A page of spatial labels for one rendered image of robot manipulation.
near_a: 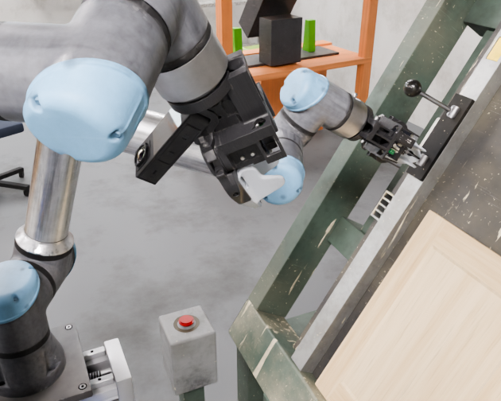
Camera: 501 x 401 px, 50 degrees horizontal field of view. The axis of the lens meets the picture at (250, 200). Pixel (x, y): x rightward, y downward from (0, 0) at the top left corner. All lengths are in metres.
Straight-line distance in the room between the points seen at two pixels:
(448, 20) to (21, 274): 1.12
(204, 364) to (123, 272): 1.87
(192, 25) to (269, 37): 3.70
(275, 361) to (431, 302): 0.45
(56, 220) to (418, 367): 0.78
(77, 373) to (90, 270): 2.17
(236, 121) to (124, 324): 2.41
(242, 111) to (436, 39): 0.96
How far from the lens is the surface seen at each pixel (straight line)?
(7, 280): 1.11
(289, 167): 0.81
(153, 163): 0.59
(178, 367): 1.45
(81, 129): 0.38
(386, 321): 1.23
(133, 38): 0.41
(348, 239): 1.43
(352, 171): 1.43
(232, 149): 0.56
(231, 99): 0.54
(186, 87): 0.50
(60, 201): 1.10
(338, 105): 0.94
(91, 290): 3.18
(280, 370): 1.39
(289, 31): 4.23
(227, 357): 2.67
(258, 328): 1.49
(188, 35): 0.48
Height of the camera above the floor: 1.87
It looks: 28 degrees down
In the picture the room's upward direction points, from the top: straight up
